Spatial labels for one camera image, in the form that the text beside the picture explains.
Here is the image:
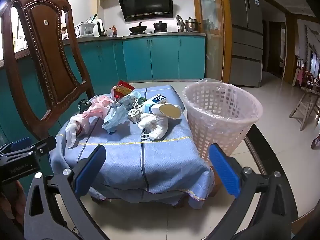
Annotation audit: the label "pink plastic waste basket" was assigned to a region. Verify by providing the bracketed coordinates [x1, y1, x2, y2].
[182, 81, 263, 162]

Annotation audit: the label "clear plastic basket liner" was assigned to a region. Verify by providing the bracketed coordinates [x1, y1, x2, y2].
[182, 78, 263, 133]

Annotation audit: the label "blue and white box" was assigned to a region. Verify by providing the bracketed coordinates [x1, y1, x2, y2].
[144, 94, 167, 108]

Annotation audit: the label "carved wooden chair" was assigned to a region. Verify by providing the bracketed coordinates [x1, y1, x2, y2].
[1, 0, 95, 140]

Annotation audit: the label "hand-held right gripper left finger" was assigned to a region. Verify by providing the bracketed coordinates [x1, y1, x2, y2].
[24, 145, 110, 240]

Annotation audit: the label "blue banded paper cup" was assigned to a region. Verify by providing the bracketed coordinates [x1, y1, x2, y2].
[142, 102, 182, 119]

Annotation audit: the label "black cooking pot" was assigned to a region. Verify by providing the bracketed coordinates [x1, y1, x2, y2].
[153, 21, 167, 32]

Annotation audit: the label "blue face mask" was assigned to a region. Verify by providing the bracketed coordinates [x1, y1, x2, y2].
[102, 102, 129, 133]
[125, 91, 142, 105]

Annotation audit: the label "steel stock pot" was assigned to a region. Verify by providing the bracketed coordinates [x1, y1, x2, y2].
[184, 17, 200, 32]

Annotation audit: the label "black wok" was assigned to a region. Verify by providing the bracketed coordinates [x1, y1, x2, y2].
[129, 22, 148, 33]

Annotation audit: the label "black range hood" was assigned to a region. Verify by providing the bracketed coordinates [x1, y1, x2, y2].
[117, 0, 173, 22]

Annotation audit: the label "red snack packet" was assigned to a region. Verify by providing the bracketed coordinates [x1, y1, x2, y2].
[111, 80, 135, 100]

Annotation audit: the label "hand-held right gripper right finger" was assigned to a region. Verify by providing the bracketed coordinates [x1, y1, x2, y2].
[197, 142, 299, 240]

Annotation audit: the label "blue checked tablecloth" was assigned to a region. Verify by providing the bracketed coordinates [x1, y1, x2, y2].
[49, 85, 215, 209]

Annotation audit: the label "grey refrigerator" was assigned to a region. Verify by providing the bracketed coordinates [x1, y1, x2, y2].
[226, 0, 264, 88]

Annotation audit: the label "teal base cabinets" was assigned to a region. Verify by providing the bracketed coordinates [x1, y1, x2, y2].
[0, 35, 207, 145]

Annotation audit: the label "small white box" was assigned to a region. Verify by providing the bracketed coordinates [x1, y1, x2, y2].
[128, 105, 144, 123]

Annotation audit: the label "dark green wrapper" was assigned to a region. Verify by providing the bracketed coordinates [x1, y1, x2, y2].
[77, 99, 91, 113]

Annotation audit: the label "white dish rack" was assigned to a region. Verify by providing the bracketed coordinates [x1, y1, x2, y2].
[74, 22, 97, 37]

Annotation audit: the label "wooden stool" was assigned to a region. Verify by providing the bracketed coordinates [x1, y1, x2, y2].
[289, 80, 320, 132]

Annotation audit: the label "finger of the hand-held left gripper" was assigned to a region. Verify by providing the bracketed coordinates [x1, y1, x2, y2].
[0, 137, 33, 159]
[15, 136, 57, 157]

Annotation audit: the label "wood framed glass door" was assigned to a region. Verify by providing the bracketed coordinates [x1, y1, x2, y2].
[194, 0, 232, 83]

